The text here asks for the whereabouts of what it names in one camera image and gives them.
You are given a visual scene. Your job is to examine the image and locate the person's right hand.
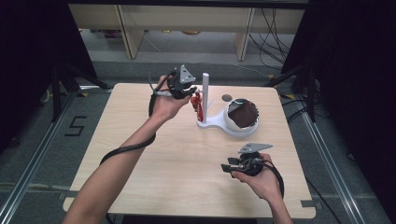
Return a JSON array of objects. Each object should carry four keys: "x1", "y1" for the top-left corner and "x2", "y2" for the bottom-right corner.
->
[{"x1": 231, "y1": 152, "x2": 283, "y2": 203}]

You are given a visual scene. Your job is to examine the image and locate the white bowl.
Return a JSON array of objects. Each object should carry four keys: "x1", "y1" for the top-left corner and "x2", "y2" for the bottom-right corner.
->
[{"x1": 222, "y1": 98, "x2": 261, "y2": 135}]

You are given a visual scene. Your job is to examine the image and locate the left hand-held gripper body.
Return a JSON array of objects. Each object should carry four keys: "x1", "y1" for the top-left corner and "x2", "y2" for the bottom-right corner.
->
[{"x1": 167, "y1": 63, "x2": 198, "y2": 101}]

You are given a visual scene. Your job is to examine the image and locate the black metal stand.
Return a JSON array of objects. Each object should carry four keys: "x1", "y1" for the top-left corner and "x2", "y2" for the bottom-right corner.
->
[
  {"x1": 50, "y1": 61, "x2": 110, "y2": 123},
  {"x1": 263, "y1": 63, "x2": 318, "y2": 123}
]

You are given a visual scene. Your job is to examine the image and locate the person's left hand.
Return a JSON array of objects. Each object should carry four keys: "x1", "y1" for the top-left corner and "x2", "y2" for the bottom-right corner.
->
[{"x1": 149, "y1": 75, "x2": 192, "y2": 122}]

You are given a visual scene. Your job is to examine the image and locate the aluminium floor rail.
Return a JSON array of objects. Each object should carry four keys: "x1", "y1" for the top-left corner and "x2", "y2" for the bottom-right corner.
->
[
  {"x1": 0, "y1": 89, "x2": 79, "y2": 224},
  {"x1": 294, "y1": 92, "x2": 372, "y2": 224}
]

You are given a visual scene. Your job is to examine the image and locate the white stand with pole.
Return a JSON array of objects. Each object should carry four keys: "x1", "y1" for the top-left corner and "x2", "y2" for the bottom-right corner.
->
[{"x1": 196, "y1": 72, "x2": 262, "y2": 138}]

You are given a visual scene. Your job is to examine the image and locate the left hand-held gripper black cable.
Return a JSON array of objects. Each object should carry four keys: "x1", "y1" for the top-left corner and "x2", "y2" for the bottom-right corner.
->
[{"x1": 99, "y1": 72, "x2": 177, "y2": 166}]

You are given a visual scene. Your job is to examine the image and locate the black floor cables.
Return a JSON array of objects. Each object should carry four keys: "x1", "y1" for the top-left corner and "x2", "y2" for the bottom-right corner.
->
[{"x1": 247, "y1": 7, "x2": 297, "y2": 73}]

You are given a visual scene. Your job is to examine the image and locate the light wooden shelf unit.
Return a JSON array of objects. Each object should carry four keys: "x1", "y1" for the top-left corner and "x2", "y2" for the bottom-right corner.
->
[{"x1": 67, "y1": 3, "x2": 306, "y2": 63}]

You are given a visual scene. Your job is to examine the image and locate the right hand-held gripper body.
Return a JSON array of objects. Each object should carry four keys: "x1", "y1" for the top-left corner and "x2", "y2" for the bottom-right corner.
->
[{"x1": 237, "y1": 142, "x2": 275, "y2": 177}]

